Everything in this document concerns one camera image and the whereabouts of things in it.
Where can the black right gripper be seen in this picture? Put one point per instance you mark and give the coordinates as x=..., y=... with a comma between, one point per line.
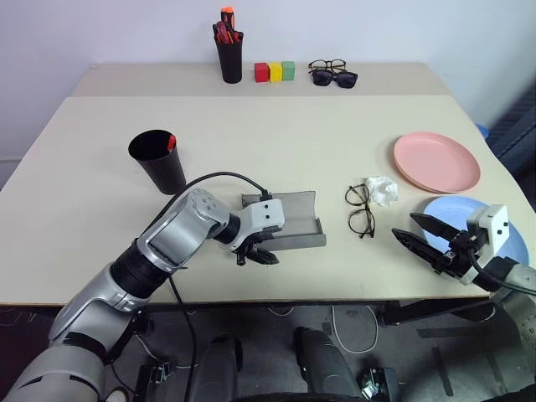
x=460, y=257

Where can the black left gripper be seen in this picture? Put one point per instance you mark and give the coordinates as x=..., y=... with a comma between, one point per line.
x=263, y=235

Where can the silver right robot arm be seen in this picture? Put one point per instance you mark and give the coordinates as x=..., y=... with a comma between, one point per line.
x=517, y=289

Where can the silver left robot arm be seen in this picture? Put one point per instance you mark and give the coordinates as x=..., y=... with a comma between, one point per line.
x=176, y=228

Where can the grey open glasses case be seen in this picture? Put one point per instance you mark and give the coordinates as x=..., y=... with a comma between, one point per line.
x=297, y=218

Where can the black thin-rimmed glasses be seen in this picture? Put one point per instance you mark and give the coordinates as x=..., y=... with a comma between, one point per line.
x=361, y=211

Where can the black plastic cup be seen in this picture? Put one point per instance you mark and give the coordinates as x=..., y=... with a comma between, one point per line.
x=161, y=167

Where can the black tool holder cup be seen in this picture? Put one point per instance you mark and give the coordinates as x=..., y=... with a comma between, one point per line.
x=230, y=63

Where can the brown-rimmed clear glasses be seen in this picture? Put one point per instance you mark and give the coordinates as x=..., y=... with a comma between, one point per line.
x=328, y=64

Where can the blue plate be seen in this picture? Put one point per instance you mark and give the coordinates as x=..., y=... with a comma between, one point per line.
x=444, y=209

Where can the white crumpled cloth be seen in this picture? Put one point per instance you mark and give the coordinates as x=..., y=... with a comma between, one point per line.
x=382, y=190

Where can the pink plate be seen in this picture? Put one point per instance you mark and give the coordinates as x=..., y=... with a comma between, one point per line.
x=435, y=161

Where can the dark rounded robot leg shape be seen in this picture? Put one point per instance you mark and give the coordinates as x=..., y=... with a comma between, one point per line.
x=220, y=368
x=324, y=364

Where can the blue round object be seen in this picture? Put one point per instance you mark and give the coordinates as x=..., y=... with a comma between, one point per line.
x=484, y=130

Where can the red marker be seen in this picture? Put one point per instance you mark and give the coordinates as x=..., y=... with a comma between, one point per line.
x=171, y=142

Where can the black sunglasses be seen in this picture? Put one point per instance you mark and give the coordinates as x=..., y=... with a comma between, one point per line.
x=335, y=78

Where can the red cube block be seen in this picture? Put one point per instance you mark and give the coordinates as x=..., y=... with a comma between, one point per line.
x=261, y=72

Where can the yellow cube block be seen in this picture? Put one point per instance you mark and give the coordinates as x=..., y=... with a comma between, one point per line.
x=275, y=72

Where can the green cube block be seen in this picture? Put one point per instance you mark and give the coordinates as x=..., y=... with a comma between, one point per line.
x=288, y=70

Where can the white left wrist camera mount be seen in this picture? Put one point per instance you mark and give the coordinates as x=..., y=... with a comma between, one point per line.
x=264, y=211

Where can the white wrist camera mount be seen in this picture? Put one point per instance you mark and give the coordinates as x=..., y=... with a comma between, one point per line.
x=494, y=224
x=264, y=211

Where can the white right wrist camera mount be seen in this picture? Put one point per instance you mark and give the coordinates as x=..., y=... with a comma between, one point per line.
x=494, y=224

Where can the black table frame bar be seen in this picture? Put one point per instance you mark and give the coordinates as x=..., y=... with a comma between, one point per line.
x=435, y=312

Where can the black metal floor bracket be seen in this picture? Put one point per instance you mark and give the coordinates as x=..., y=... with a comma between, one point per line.
x=155, y=374
x=377, y=383

